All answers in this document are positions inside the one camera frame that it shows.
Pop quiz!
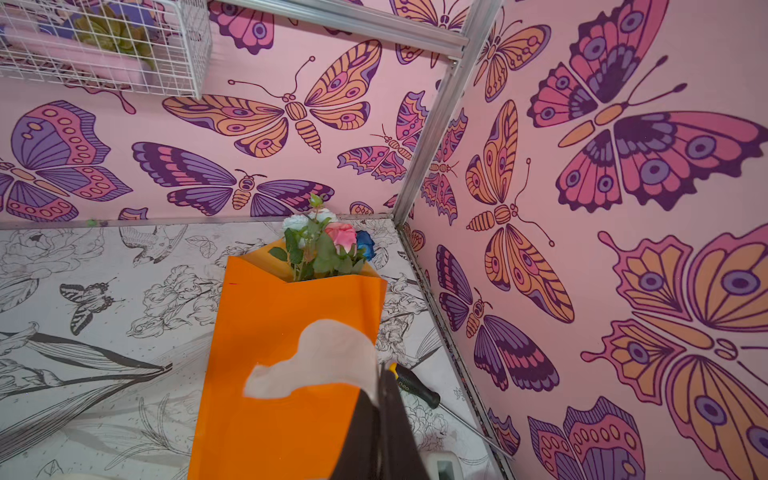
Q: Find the white fake flower stem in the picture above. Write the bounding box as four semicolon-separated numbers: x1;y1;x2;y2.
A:
268;194;339;282

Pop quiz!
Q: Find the orange wrapping paper sheet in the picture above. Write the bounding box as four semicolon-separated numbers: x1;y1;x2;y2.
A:
188;247;387;479

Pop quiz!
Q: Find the black handled screwdriver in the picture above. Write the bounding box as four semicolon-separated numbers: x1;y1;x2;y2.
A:
387;363;514;460

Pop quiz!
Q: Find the blue fake flower stem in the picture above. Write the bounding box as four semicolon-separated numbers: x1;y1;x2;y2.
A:
356;230;376;262

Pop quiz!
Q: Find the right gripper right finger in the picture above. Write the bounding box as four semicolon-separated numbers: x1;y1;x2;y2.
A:
377;365;429;480

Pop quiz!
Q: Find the white wire wall basket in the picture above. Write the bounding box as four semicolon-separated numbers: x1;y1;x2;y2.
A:
1;1;212;97

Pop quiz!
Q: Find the white ribbon bundle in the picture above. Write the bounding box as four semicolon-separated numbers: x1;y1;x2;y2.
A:
243;319;378;400

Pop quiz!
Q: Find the white grey small device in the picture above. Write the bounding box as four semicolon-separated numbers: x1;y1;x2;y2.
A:
420;451;464;480

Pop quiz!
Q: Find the pink fake rose stem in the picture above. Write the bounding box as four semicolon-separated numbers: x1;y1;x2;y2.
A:
312;222;367;277

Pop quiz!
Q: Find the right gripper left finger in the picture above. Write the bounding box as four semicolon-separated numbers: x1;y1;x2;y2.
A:
330;390;380;480

